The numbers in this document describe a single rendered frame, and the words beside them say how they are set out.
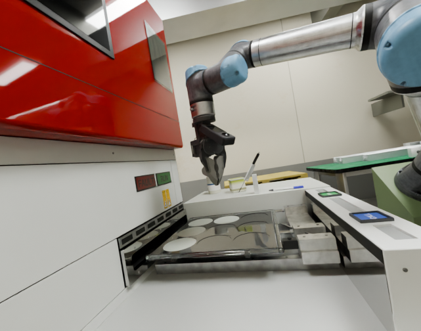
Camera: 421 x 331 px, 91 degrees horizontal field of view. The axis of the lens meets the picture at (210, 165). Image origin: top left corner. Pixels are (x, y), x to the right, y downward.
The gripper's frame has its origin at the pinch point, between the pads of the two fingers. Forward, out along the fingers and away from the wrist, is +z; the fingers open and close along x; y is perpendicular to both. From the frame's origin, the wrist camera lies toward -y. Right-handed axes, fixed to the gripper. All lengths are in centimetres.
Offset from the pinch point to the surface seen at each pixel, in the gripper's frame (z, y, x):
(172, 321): 23.9, -11.6, 24.0
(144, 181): -3.2, 16.9, 17.4
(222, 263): 21.8, -4.6, 5.9
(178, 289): 24.3, -2.3, 18.7
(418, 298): 16.3, -42.8, -1.5
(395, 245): 9.3, -40.9, -1.6
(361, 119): -31, 103, -381
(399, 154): 26, 40, -308
